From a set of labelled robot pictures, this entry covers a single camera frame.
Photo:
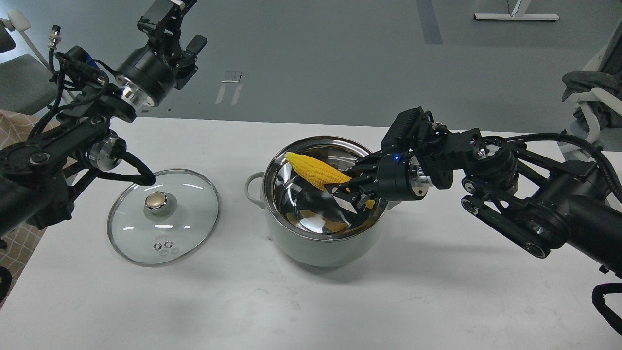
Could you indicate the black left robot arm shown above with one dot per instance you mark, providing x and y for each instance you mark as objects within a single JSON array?
[{"x": 73, "y": 144}]

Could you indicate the grey-green steel cooking pot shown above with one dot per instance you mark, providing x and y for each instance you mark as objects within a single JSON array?
[{"x": 305, "y": 222}]

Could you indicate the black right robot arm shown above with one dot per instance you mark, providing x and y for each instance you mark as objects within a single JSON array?
[{"x": 540, "y": 191}]

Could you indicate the white desk foot bar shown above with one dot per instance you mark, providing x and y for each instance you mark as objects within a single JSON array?
[{"x": 517, "y": 13}]

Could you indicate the yellow corn cob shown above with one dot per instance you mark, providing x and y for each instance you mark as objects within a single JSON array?
[{"x": 315, "y": 172}]

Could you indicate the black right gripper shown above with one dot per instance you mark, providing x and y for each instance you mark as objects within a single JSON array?
[{"x": 393, "y": 182}]

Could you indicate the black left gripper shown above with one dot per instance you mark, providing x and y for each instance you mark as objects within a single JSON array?
[{"x": 157, "y": 67}]

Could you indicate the white chair with grey cloth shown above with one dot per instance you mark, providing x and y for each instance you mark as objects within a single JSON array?
[{"x": 595, "y": 92}]

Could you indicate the glass pot lid gold knob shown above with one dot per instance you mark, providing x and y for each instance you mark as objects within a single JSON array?
[{"x": 158, "y": 224}]

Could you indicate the grey office chair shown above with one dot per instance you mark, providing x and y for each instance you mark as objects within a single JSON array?
[{"x": 26, "y": 85}]

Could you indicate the beige checkered cloth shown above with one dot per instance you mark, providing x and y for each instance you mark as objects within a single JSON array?
[{"x": 23, "y": 240}]

